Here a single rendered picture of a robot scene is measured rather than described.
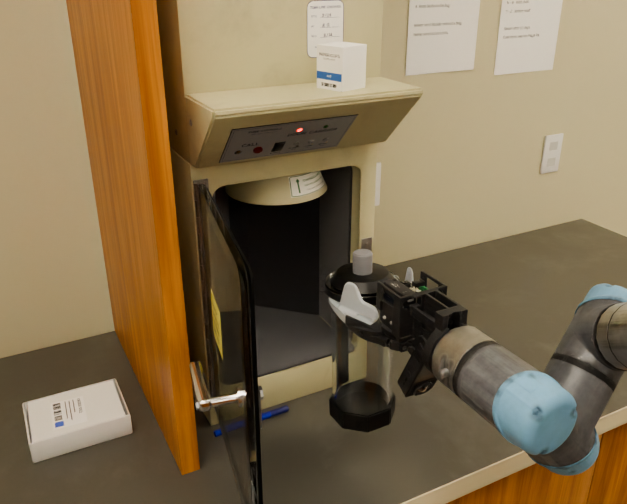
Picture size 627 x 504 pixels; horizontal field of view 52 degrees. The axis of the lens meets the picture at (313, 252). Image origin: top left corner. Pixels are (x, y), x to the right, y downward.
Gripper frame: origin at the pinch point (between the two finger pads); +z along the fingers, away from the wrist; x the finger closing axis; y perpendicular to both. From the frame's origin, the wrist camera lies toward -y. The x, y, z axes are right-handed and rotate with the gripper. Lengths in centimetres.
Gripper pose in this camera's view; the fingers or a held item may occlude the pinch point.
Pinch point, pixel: (363, 297)
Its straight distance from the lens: 93.3
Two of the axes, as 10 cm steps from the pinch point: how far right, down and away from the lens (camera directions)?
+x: -8.9, 2.0, -4.2
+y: -0.1, -9.1, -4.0
